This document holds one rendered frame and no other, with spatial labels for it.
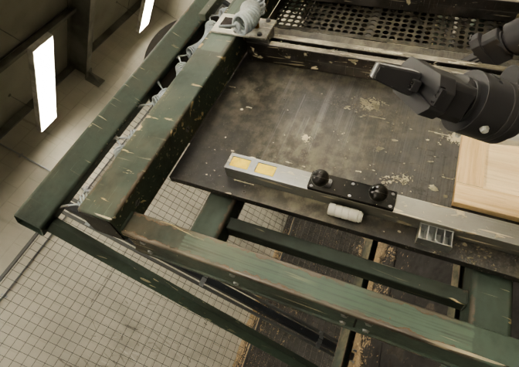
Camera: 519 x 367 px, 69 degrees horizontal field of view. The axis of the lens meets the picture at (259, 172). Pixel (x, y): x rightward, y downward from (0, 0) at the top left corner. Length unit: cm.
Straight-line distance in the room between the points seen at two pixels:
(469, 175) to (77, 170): 123
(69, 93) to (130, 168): 570
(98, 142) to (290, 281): 98
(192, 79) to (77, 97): 552
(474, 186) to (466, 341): 36
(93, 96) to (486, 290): 621
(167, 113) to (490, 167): 82
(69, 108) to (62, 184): 504
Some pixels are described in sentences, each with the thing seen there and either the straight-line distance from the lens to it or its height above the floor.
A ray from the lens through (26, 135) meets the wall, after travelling 624.
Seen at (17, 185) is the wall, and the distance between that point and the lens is 590.
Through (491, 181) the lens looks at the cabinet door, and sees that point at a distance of 104.
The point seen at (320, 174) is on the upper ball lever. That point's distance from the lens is 79.
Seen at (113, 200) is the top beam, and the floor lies 190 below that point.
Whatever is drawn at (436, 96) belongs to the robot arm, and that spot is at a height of 157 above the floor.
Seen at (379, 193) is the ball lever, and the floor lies 145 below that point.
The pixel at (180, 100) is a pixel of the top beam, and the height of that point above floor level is 191.
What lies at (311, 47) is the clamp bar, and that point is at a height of 166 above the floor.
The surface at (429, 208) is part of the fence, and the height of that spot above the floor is 129.
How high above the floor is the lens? 178
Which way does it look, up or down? 9 degrees down
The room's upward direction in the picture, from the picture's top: 59 degrees counter-clockwise
